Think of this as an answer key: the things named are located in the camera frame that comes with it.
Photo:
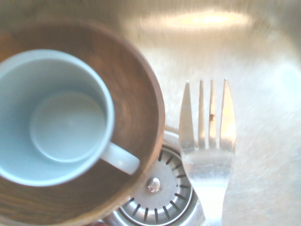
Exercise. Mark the silver metal fork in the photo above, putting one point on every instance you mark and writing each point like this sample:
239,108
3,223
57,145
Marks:
207,169

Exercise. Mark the metal sink drain strainer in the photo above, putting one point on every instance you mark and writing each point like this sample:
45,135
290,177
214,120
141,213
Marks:
164,188

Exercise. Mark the stainless steel double sink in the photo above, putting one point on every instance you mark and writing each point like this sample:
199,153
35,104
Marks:
258,94

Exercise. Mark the brown wooden bowl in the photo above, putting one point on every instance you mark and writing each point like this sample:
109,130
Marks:
131,77

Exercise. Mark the grey-blue ceramic mug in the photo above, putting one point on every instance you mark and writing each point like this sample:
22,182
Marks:
58,117

